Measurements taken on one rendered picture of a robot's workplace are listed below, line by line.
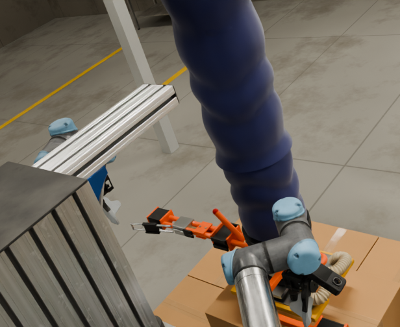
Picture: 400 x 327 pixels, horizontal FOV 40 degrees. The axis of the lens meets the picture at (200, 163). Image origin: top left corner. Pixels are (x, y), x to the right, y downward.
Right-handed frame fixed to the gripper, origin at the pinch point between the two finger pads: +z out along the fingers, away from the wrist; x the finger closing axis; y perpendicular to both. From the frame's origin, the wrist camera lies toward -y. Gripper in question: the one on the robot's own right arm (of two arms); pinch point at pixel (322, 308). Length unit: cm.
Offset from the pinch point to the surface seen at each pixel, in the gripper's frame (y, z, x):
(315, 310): 14.7, 22.2, -14.4
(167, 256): 201, 129, -95
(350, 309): 11.5, 35.2, -28.5
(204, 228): 65, 10, -25
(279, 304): 26.9, 22.1, -12.2
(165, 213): 87, 9, -27
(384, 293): 4, 35, -39
